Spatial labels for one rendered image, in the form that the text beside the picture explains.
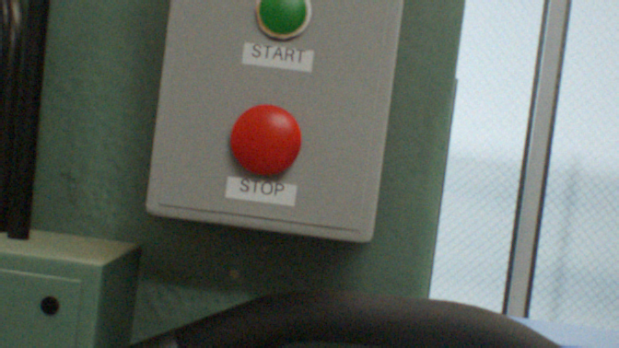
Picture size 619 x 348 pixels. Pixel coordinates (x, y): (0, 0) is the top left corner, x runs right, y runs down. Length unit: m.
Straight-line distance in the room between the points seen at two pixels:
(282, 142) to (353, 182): 0.04
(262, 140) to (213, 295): 0.11
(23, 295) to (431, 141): 0.20
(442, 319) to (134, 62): 0.19
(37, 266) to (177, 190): 0.07
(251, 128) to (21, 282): 0.12
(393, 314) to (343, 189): 0.06
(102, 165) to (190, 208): 0.08
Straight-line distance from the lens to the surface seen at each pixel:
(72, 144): 0.58
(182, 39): 0.51
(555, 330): 1.38
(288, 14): 0.50
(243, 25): 0.51
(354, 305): 0.53
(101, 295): 0.51
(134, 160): 0.58
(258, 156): 0.49
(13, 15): 0.57
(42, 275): 0.51
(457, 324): 0.53
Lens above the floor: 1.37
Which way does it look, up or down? 3 degrees down
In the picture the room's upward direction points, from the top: 7 degrees clockwise
